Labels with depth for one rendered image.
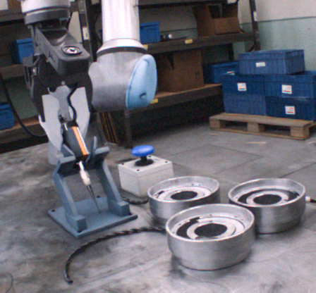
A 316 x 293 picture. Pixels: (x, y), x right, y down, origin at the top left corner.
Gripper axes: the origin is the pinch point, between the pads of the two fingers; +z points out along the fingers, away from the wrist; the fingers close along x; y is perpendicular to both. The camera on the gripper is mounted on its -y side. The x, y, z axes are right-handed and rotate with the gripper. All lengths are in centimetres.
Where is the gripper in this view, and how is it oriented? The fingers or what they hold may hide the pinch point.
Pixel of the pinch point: (70, 141)
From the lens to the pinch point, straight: 69.0
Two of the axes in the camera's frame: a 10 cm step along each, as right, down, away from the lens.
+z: 1.3, 9.7, 2.2
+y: -5.4, -1.2, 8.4
